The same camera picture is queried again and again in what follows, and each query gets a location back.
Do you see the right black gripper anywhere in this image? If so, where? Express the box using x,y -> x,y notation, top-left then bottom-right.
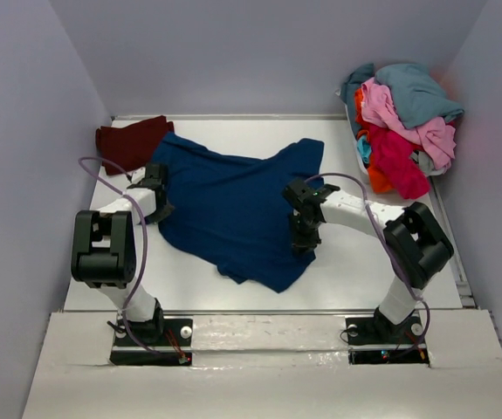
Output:
287,211 -> 321,257

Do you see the navy blue t shirt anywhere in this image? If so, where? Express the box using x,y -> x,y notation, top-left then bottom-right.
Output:
152,133 -> 324,293

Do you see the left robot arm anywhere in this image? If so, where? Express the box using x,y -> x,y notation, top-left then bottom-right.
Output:
71,162 -> 173,346

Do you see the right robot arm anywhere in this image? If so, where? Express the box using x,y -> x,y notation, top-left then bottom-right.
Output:
282,179 -> 454,346

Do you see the folded dark red shirt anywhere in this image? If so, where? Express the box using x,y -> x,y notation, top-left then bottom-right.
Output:
95,115 -> 175,172

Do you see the orange t shirt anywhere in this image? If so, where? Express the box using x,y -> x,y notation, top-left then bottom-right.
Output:
354,88 -> 394,194

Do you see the light blue t shirt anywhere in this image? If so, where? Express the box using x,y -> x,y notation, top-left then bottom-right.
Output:
356,134 -> 372,166

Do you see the magenta t shirt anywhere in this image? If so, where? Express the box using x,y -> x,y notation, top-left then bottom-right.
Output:
368,123 -> 430,200

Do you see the light pink t shirt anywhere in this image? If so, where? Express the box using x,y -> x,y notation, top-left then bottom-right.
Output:
359,77 -> 456,172

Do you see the grey blue t shirt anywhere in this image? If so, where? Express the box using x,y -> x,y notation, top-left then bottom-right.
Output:
340,63 -> 464,128

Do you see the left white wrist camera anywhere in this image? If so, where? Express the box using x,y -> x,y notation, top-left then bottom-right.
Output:
127,168 -> 146,189

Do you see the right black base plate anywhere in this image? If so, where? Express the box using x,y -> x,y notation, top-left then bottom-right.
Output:
340,315 -> 430,366

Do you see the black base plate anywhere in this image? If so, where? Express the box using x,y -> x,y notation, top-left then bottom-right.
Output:
340,315 -> 430,366
107,317 -> 193,367

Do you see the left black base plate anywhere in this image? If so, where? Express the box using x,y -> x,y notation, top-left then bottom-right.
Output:
107,317 -> 193,367

